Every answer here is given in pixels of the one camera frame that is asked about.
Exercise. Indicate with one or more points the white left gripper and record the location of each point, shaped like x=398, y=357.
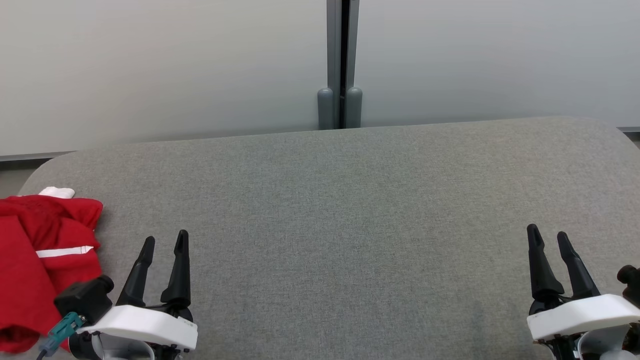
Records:
x=145, y=325

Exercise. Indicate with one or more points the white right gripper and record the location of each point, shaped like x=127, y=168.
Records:
x=580, y=315

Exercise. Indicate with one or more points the red shorts with white stripe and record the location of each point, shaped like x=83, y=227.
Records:
x=25, y=300

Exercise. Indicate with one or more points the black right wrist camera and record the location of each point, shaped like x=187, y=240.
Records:
x=631, y=285

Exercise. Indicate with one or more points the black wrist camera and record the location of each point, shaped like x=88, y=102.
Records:
x=85, y=299
x=631, y=285

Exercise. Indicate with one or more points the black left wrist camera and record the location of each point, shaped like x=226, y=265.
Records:
x=85, y=299

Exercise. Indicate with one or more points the grey wall baseboard strip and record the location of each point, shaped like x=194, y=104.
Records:
x=630, y=129
x=35, y=156

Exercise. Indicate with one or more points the grey rounded post cap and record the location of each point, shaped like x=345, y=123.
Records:
x=325, y=110
x=354, y=107

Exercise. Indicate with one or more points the grey partition post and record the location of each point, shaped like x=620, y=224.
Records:
x=333, y=50

